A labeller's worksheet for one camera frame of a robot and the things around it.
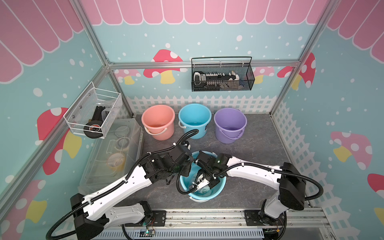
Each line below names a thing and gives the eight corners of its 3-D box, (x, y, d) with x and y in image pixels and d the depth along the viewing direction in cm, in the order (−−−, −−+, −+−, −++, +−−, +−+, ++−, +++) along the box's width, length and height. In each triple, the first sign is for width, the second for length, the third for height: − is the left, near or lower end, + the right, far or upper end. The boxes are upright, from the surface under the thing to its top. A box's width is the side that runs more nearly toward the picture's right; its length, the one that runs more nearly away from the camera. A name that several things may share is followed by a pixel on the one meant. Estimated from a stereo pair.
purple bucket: (213, 148, 103) (216, 132, 89) (211, 125, 116) (214, 108, 102) (242, 148, 103) (250, 132, 89) (237, 125, 116) (243, 108, 102)
